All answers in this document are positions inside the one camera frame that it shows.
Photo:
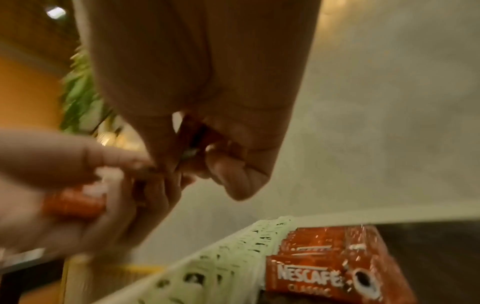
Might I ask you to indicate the brown plastic tray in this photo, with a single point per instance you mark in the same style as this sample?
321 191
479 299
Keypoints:
431 252

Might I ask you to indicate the neat rows of tea bags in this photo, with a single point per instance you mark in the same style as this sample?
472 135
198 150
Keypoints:
225 261

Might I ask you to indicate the person's right hand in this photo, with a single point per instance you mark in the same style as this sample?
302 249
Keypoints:
206 59

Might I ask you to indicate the person's left hand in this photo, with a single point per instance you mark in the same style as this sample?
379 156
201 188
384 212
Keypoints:
37 154

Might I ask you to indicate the row of red Nescafe sachets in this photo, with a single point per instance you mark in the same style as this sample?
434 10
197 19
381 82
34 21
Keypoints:
318 267

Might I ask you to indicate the ceiling light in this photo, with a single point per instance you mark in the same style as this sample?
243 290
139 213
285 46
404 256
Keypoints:
55 12

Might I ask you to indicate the hanging green plant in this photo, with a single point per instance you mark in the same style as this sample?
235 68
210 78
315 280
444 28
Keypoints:
80 98

